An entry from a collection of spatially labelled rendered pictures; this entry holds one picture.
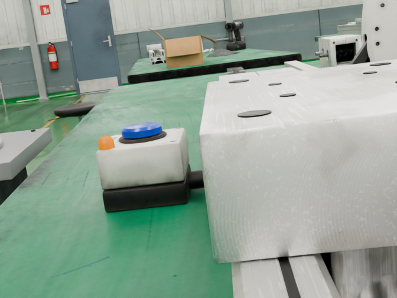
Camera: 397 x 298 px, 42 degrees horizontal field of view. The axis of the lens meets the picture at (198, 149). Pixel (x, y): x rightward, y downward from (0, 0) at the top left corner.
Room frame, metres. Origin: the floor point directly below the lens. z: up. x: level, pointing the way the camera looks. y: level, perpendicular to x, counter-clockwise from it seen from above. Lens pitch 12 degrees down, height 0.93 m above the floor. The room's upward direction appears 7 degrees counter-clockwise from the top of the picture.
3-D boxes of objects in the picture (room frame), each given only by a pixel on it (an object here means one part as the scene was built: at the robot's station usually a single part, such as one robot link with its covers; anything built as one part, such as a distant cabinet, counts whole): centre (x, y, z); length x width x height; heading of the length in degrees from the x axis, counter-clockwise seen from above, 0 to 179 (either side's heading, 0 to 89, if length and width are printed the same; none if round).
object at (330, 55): (1.58, -0.45, 0.83); 0.11 x 0.10 x 0.10; 86
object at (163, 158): (0.51, 0.04, 0.81); 0.10 x 0.08 x 0.06; 87
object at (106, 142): (0.48, 0.08, 0.85); 0.01 x 0.01 x 0.01
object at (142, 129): (0.51, 0.05, 0.84); 0.04 x 0.04 x 0.02
